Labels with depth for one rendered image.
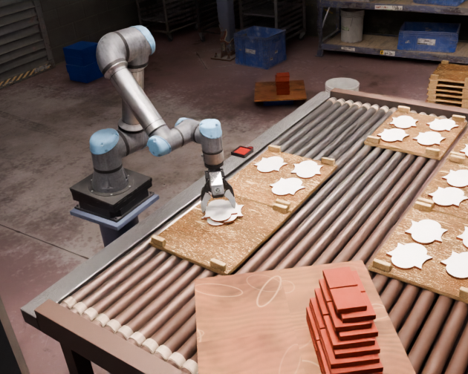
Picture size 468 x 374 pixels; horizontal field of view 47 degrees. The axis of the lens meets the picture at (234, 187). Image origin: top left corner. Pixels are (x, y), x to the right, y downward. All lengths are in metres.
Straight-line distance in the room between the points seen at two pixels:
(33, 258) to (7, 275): 0.19
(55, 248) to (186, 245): 1.94
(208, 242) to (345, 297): 0.77
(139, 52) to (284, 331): 1.14
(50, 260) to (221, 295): 2.25
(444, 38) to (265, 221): 4.79
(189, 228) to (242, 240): 0.21
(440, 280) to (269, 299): 0.56
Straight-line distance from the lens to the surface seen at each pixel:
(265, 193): 2.18
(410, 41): 6.58
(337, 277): 1.34
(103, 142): 2.19
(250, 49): 6.56
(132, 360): 1.56
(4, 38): 7.11
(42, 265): 3.66
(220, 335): 1.45
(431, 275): 1.82
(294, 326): 1.46
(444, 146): 2.59
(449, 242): 1.97
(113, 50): 1.99
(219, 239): 1.94
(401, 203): 2.17
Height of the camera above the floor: 2.07
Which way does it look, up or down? 31 degrees down
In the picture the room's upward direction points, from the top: 5 degrees counter-clockwise
